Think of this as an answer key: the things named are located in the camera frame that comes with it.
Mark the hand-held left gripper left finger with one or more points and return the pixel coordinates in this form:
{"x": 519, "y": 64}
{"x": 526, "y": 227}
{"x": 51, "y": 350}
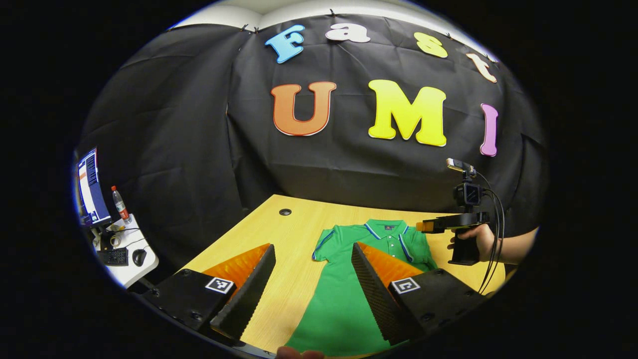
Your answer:
{"x": 251, "y": 294}

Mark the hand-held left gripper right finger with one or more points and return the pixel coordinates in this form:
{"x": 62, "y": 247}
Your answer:
{"x": 374, "y": 294}

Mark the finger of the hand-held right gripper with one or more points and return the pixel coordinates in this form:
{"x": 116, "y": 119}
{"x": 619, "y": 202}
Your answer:
{"x": 425, "y": 227}

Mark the green T-shirt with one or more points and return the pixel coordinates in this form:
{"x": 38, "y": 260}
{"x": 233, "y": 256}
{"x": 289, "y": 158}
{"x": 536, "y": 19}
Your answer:
{"x": 334, "y": 299}

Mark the white side desk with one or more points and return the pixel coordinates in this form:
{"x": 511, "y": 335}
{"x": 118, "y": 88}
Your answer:
{"x": 142, "y": 271}

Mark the black computer mouse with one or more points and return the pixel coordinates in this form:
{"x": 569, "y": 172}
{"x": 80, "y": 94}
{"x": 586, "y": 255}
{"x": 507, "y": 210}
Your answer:
{"x": 139, "y": 257}

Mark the black keyboard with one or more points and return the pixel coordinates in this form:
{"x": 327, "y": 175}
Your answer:
{"x": 113, "y": 257}

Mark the clear red-capped water bottle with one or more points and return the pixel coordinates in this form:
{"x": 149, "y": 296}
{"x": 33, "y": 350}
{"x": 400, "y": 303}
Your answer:
{"x": 121, "y": 205}

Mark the black backdrop cloth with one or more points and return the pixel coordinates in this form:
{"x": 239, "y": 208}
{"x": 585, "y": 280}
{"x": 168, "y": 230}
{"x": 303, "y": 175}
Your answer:
{"x": 199, "y": 124}

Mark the computer monitor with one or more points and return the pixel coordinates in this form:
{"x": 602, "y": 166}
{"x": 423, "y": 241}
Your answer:
{"x": 92, "y": 187}

